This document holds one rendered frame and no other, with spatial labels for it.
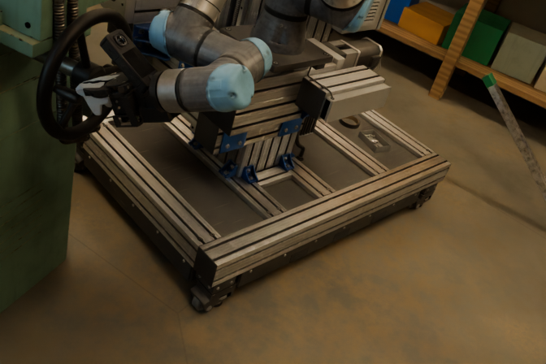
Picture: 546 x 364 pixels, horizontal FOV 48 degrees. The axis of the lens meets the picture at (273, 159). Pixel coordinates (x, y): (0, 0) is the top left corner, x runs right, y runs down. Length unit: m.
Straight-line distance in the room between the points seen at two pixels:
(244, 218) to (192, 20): 0.99
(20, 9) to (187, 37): 0.37
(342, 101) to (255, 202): 0.53
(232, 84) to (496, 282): 1.79
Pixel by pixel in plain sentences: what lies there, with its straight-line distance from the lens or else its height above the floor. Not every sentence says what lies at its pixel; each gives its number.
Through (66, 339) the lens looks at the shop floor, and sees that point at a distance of 1.86.
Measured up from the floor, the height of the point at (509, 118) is 0.40.
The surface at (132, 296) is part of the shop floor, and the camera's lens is 1.97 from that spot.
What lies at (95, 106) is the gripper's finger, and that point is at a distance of 1.18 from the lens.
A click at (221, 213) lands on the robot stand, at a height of 0.21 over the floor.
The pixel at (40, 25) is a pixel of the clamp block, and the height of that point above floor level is 0.90.
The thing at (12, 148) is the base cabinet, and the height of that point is 0.55.
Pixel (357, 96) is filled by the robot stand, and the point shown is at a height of 0.73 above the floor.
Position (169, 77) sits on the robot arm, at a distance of 1.05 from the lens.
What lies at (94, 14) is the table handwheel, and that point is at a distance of 1.27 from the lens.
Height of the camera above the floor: 1.46
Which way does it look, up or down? 33 degrees down
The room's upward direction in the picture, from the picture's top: 17 degrees clockwise
